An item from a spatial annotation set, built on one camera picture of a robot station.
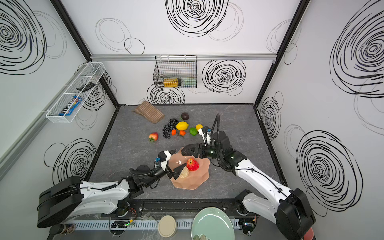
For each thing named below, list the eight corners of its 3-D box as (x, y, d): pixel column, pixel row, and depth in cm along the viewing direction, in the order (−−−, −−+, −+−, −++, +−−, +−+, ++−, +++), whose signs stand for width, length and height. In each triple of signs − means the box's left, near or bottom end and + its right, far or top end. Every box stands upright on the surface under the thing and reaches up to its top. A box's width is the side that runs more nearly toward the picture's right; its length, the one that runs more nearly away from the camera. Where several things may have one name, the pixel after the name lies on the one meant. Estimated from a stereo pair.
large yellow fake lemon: (176, 130, 105) (176, 127, 102) (177, 123, 108) (176, 121, 106) (188, 130, 105) (188, 127, 102) (188, 123, 108) (188, 121, 106)
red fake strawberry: (149, 142, 100) (147, 139, 96) (151, 135, 103) (149, 132, 100) (157, 142, 100) (156, 139, 96) (158, 135, 103) (157, 132, 100)
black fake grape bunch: (161, 135, 103) (160, 132, 100) (172, 120, 112) (171, 116, 108) (168, 139, 101) (167, 135, 98) (179, 123, 110) (179, 119, 107)
